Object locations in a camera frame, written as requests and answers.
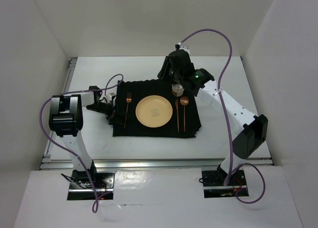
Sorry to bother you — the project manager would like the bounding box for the copper fork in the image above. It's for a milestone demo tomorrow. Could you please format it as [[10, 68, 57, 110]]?
[[124, 92, 132, 128]]

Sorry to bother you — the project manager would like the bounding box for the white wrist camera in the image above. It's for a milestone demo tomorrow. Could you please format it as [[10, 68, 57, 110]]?
[[175, 42, 190, 55], [105, 92, 116, 103]]

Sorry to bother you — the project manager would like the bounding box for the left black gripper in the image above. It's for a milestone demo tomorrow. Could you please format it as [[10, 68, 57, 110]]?
[[85, 98, 129, 125]]

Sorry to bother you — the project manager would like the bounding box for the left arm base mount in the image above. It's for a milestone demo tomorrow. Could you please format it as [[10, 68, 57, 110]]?
[[61, 171, 115, 201]]

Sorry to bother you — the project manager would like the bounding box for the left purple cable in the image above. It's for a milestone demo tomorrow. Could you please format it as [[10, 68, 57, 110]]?
[[40, 74, 124, 214]]

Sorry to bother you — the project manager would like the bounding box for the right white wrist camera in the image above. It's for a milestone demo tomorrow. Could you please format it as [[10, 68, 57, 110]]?
[[175, 42, 190, 55]]

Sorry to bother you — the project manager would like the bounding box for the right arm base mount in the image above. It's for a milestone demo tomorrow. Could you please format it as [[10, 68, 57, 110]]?
[[199, 170, 249, 198]]

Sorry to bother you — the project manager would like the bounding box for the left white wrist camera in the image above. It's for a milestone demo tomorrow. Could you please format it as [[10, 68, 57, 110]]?
[[105, 92, 116, 103]]

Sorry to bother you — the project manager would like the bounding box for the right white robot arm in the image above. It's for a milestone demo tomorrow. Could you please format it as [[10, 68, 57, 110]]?
[[158, 49, 268, 185]]

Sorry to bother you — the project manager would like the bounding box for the paper cup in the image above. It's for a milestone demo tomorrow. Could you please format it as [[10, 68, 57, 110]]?
[[171, 84, 184, 97]]

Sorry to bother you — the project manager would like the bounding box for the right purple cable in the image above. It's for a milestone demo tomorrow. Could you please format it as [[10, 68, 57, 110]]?
[[180, 28, 266, 204]]

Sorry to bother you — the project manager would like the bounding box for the copper spoon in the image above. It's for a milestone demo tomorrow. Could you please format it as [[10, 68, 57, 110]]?
[[180, 96, 189, 132]]

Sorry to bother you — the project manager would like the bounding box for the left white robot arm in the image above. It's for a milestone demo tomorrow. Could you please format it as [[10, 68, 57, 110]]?
[[49, 86, 127, 188]]

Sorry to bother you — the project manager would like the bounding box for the beige plate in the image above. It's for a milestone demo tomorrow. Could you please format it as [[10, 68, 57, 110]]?
[[135, 95, 173, 128]]

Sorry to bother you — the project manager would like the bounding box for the black cloth placemat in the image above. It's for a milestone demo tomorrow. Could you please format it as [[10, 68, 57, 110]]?
[[113, 79, 201, 139]]

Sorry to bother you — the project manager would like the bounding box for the aluminium table frame rail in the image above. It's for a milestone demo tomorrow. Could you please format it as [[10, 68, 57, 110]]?
[[40, 57, 273, 170]]

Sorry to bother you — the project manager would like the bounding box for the copper knife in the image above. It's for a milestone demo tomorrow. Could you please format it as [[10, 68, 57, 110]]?
[[175, 99, 179, 133]]

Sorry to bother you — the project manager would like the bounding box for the purple cable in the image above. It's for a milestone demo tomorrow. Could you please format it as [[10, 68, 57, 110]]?
[[40, 74, 124, 214], [180, 28, 266, 204]]

